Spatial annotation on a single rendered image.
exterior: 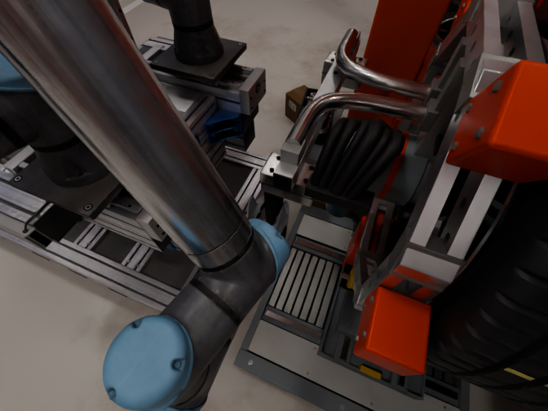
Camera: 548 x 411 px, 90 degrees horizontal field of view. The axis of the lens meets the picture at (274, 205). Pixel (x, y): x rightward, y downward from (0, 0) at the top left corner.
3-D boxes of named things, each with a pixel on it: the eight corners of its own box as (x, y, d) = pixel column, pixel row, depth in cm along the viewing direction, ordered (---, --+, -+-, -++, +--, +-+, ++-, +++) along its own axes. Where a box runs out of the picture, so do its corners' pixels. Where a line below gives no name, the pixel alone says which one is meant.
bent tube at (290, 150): (417, 205, 36) (464, 144, 27) (279, 161, 40) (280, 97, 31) (430, 121, 44) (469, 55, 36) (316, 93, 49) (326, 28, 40)
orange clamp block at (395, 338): (412, 315, 43) (404, 377, 39) (363, 296, 45) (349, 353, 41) (433, 305, 38) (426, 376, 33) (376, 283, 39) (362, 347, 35)
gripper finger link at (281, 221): (302, 193, 48) (274, 233, 44) (298, 211, 53) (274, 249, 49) (286, 186, 49) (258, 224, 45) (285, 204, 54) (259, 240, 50)
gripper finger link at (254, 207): (267, 179, 50) (253, 223, 45) (267, 198, 55) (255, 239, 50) (250, 176, 50) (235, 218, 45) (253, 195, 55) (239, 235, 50)
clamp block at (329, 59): (358, 91, 62) (364, 68, 57) (320, 82, 64) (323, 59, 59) (363, 79, 64) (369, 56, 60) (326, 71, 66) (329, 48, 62)
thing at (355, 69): (431, 113, 46) (469, 47, 37) (320, 86, 50) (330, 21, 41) (439, 60, 54) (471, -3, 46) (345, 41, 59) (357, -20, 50)
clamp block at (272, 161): (310, 208, 44) (314, 188, 40) (259, 191, 46) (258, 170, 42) (320, 185, 47) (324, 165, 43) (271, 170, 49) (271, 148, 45)
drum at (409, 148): (412, 223, 57) (448, 181, 45) (314, 192, 61) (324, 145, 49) (420, 174, 64) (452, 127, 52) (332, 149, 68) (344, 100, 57)
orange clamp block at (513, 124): (519, 185, 28) (603, 174, 19) (439, 162, 30) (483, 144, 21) (545, 119, 28) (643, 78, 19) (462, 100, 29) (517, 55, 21)
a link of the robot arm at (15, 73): (101, 121, 54) (55, 50, 42) (33, 162, 48) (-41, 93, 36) (68, 98, 58) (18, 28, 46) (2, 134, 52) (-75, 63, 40)
